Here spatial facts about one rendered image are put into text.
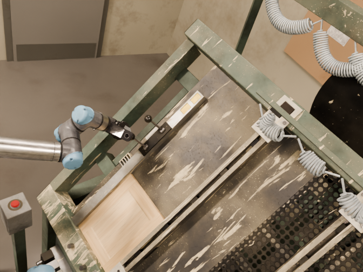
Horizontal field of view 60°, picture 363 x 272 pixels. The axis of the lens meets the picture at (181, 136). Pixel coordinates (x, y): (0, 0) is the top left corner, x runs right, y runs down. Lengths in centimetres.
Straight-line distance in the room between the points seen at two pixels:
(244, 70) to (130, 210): 87
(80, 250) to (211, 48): 120
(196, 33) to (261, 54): 209
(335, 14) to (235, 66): 48
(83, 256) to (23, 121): 205
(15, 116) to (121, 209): 215
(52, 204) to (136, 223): 53
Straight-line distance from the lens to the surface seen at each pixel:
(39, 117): 355
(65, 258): 190
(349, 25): 158
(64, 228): 183
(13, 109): 364
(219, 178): 142
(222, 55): 151
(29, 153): 122
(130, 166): 161
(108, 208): 169
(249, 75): 143
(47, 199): 192
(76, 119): 129
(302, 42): 331
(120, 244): 166
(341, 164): 115
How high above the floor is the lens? 250
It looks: 42 degrees down
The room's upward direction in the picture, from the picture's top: 25 degrees clockwise
